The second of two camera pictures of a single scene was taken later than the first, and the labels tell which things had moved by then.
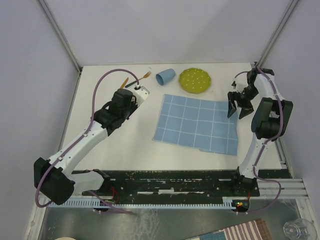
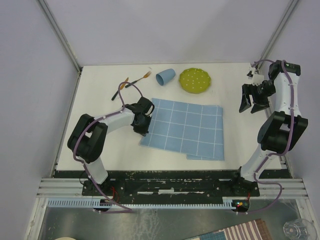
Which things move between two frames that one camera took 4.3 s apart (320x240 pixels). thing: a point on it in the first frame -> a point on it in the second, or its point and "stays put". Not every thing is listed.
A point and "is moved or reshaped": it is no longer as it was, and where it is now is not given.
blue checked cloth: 197,123 is moved or reshaped
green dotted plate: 195,80 stays put
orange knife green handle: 124,83 stays put
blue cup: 165,76 stays put
